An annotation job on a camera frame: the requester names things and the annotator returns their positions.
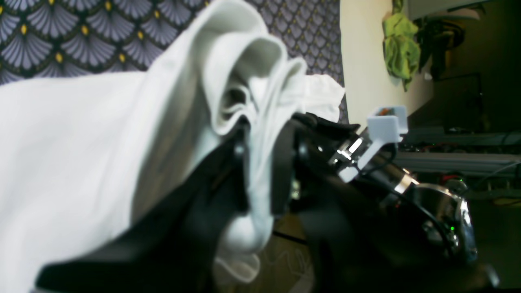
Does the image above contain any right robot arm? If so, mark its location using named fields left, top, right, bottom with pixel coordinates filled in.
left=292, top=106, right=477, bottom=263

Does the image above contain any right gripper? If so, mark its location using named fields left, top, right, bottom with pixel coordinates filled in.
left=293, top=106, right=416, bottom=204

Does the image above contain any green cloth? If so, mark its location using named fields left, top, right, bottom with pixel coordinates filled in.
left=383, top=0, right=422, bottom=92

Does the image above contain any white T-shirt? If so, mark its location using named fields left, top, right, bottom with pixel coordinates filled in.
left=1, top=0, right=346, bottom=293

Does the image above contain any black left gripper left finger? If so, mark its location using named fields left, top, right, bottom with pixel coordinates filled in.
left=36, top=122, right=249, bottom=293

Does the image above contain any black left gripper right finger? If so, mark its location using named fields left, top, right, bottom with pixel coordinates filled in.
left=271, top=120, right=499, bottom=293

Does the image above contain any fan patterned table cloth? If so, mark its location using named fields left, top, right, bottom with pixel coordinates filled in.
left=0, top=0, right=348, bottom=122

